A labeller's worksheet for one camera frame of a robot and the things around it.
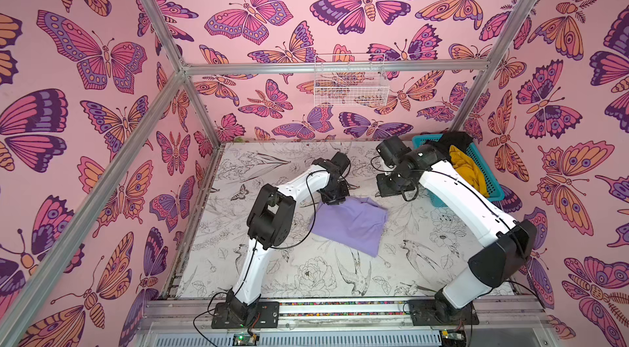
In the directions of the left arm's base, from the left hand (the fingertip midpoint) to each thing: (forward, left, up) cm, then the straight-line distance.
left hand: (347, 200), depth 95 cm
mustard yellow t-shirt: (+10, -48, +6) cm, 50 cm away
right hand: (-6, -9, +15) cm, 19 cm away
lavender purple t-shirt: (-9, -4, -2) cm, 10 cm away
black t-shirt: (+28, -51, +5) cm, 59 cm away
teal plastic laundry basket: (+5, -56, +4) cm, 56 cm away
